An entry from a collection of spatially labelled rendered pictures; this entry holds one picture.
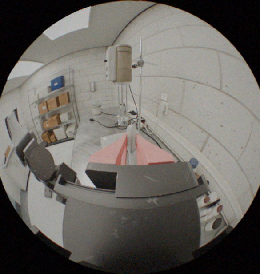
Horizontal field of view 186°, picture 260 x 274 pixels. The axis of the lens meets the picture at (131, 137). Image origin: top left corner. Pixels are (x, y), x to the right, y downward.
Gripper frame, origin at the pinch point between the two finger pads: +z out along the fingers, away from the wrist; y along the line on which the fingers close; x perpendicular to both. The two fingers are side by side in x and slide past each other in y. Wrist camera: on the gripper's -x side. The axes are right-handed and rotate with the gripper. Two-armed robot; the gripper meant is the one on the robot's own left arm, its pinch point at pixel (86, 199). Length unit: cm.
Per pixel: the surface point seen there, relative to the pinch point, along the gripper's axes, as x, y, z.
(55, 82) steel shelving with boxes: 106, 161, -131
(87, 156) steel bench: 16.7, 29.5, 3.3
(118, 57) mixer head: -28, 40, -32
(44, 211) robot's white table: 33.1, -17.7, -6.1
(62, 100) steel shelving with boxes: 118, 163, -80
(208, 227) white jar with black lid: -37, -22, 31
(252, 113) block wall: -68, 2, 0
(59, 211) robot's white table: 22.8, -10.6, -0.2
